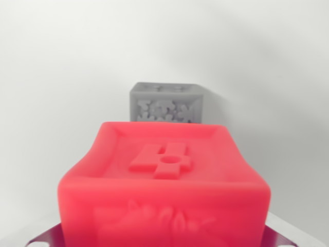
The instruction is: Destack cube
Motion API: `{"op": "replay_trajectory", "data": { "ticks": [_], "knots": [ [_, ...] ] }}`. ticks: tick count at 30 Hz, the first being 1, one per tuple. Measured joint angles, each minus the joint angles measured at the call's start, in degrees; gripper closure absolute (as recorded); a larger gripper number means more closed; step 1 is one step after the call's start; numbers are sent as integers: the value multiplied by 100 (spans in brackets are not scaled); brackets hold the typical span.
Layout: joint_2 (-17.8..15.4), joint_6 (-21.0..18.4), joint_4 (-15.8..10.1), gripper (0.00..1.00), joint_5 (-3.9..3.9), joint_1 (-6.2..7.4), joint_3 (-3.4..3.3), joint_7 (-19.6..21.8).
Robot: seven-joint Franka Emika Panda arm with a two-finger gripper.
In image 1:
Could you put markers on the black-tipped silver gripper left finger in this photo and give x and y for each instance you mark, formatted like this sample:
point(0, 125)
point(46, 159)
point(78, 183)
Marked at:
point(47, 236)

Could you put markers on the black-tipped silver gripper right finger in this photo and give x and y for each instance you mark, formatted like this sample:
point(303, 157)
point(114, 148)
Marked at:
point(288, 232)

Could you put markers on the red embossed cube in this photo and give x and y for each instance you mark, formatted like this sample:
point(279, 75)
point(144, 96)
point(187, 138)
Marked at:
point(164, 195)

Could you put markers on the grey embossed cube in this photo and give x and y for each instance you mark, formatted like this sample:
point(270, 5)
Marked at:
point(165, 101)

